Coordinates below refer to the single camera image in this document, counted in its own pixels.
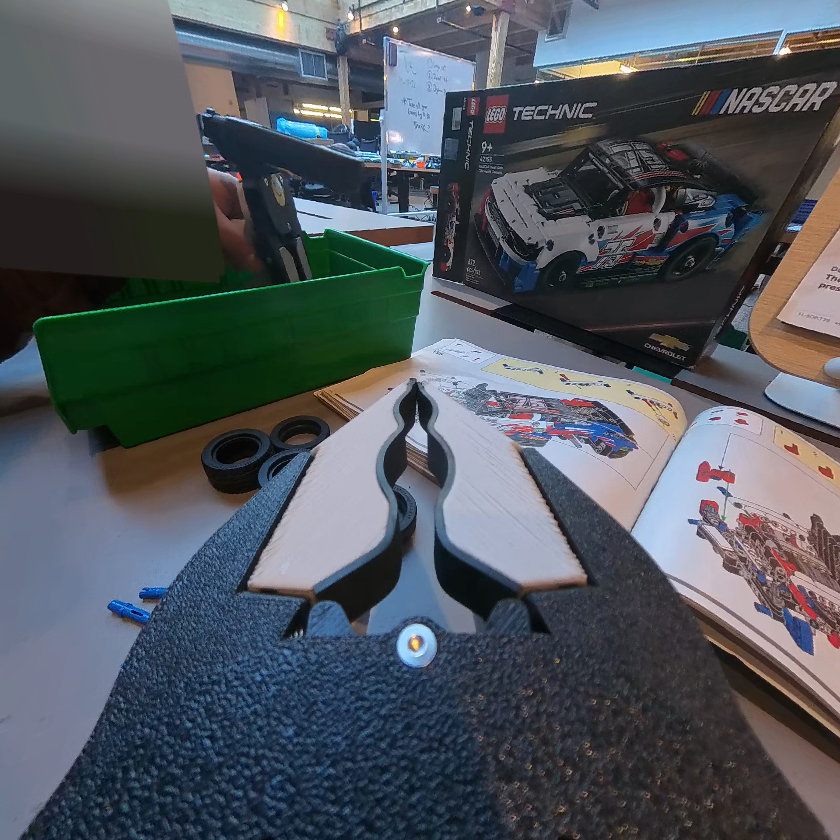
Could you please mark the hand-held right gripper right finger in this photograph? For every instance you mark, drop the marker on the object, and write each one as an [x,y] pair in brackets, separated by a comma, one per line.
[512,525]

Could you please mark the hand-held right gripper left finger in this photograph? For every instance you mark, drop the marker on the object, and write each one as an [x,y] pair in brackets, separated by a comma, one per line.
[328,525]

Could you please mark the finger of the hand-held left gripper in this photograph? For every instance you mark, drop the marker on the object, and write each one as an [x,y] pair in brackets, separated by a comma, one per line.
[295,259]

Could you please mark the black toy tire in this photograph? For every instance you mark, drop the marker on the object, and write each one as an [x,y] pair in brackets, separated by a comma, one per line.
[269,472]
[216,469]
[282,430]
[408,512]

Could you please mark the toy car instruction booklet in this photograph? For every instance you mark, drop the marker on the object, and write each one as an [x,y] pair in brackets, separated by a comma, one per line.
[590,459]

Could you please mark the green plastic bin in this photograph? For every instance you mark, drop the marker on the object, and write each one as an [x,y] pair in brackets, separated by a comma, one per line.
[229,367]

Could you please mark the person's left hand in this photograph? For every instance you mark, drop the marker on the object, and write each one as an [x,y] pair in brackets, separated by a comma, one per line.
[229,210]

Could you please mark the blue plastic bag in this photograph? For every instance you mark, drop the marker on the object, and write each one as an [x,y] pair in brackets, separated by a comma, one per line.
[302,128]

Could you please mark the long wooden workbench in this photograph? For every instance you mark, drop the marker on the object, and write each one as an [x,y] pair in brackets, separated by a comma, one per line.
[407,167]

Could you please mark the whiteboard on stand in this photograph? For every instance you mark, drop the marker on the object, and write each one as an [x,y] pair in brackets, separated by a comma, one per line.
[426,85]

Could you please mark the white stand base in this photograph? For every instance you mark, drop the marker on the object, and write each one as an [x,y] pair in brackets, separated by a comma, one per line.
[800,394]

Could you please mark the rounded wooden board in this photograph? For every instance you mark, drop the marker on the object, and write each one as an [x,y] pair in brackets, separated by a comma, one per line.
[774,341]

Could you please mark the toy car set box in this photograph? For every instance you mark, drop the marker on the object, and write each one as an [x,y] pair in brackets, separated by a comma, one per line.
[656,105]

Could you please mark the printed paper sheet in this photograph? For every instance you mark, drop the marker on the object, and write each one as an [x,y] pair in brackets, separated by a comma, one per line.
[814,289]

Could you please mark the metal air duct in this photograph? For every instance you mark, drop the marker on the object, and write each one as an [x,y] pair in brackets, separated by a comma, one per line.
[262,59]

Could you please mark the wall lamp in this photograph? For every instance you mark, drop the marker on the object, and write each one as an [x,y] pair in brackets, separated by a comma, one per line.
[283,13]

